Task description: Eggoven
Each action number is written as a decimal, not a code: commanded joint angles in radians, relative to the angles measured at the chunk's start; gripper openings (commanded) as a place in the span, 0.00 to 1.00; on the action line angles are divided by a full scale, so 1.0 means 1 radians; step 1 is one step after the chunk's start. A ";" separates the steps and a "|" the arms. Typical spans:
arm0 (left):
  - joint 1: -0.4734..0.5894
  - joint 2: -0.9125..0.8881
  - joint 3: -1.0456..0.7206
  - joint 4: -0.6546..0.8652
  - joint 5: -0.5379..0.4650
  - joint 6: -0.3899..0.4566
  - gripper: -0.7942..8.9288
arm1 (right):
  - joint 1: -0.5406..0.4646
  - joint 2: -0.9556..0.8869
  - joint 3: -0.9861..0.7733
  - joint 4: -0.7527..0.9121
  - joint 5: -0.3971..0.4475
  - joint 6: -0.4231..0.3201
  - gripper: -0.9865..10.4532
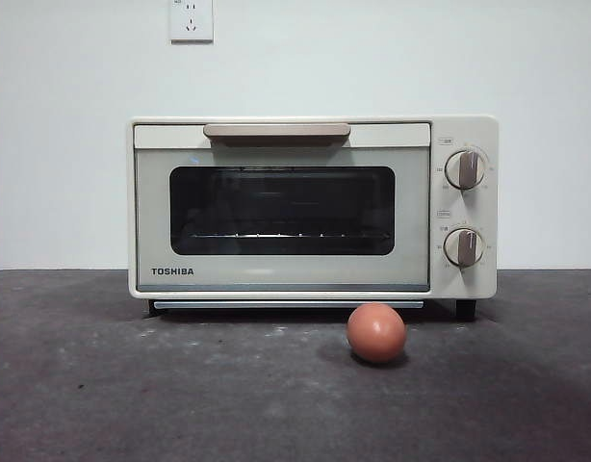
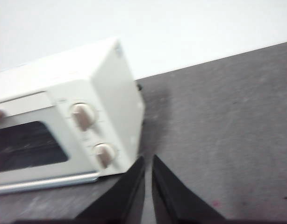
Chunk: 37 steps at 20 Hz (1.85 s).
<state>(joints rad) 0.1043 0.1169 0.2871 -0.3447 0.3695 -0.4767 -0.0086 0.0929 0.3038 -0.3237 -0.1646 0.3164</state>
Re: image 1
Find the black oven foot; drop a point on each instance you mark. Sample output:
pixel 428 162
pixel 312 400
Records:
pixel 466 310
pixel 149 310

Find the cream oven knob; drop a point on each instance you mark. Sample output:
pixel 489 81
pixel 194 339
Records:
pixel 464 247
pixel 465 170

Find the white wall socket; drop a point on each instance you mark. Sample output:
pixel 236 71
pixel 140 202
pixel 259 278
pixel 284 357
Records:
pixel 191 21

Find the silver crumb tray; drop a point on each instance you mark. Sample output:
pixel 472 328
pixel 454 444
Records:
pixel 286 304

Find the cream Toshiba toaster oven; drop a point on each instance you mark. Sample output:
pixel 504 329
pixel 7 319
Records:
pixel 469 289

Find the brown egg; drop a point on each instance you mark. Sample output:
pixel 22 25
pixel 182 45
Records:
pixel 376 333

